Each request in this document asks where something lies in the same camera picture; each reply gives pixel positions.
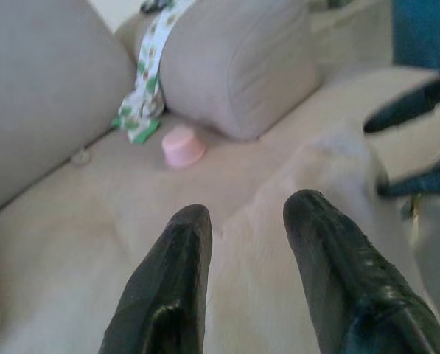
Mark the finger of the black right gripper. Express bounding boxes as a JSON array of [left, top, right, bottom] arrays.
[[363, 72, 440, 134], [377, 162, 440, 200]]

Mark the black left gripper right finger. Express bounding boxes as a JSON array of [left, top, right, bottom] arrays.
[[283, 189, 440, 354]]

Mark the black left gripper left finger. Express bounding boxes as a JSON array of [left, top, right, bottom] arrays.
[[97, 204, 213, 354]]

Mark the beige fabric sofa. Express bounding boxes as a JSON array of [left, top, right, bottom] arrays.
[[0, 0, 440, 354]]

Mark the large beige sofa back cushion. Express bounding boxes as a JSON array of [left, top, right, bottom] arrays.
[[0, 0, 136, 222]]

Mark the blue object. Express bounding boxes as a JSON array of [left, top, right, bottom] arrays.
[[391, 0, 440, 74]]

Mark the pink plastic cup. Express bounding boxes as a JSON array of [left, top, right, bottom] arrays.
[[161, 124, 207, 170]]

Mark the white green patterned cloth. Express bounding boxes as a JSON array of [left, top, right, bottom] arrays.
[[111, 0, 198, 145]]

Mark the dark small object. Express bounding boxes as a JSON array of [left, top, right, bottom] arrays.
[[139, 0, 171, 14]]

